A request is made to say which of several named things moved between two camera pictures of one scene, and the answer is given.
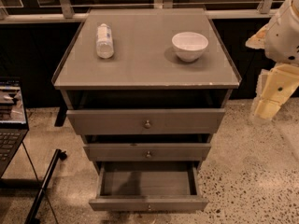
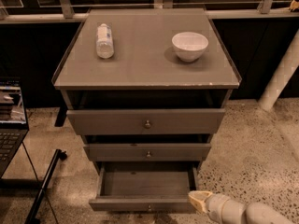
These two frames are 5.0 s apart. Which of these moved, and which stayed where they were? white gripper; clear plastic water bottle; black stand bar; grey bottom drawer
Moved: white gripper
Stayed: black stand bar; clear plastic water bottle; grey bottom drawer
